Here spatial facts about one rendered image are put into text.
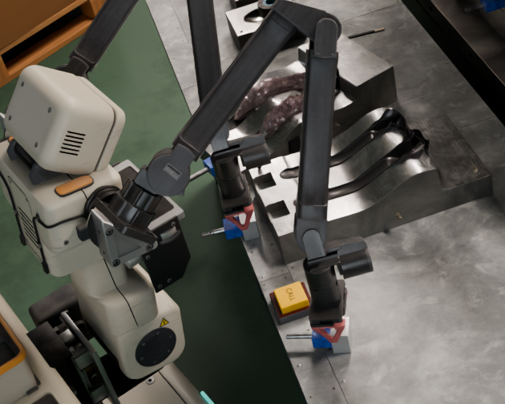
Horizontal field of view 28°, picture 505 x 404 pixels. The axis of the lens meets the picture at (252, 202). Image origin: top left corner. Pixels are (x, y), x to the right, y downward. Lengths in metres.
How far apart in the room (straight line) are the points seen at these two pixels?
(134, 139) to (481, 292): 2.26
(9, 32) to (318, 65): 2.98
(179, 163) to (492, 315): 0.72
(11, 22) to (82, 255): 2.71
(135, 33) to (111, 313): 2.78
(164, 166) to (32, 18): 2.97
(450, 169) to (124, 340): 0.82
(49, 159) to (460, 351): 0.88
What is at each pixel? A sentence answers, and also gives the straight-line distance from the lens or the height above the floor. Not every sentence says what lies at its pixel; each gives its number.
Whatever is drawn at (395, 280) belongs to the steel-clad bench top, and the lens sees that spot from 2.18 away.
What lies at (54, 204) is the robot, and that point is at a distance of 1.90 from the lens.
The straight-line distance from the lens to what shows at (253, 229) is 2.31.
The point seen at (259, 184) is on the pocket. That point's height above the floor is 0.86.
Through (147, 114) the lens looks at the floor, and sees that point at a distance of 4.23.
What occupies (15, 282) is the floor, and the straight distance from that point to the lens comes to 3.69.
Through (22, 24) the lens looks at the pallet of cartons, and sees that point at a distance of 4.71.
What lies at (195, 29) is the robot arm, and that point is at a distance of 2.16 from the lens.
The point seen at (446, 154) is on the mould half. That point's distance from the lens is 2.37.
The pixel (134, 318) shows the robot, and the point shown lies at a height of 0.83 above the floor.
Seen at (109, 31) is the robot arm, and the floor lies 1.32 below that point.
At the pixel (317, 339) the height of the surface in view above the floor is 0.84.
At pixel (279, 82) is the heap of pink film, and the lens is 2.59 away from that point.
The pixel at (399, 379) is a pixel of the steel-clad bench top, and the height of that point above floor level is 0.80.
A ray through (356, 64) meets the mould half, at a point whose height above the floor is 0.91.
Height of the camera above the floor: 2.39
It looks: 41 degrees down
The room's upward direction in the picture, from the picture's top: 15 degrees counter-clockwise
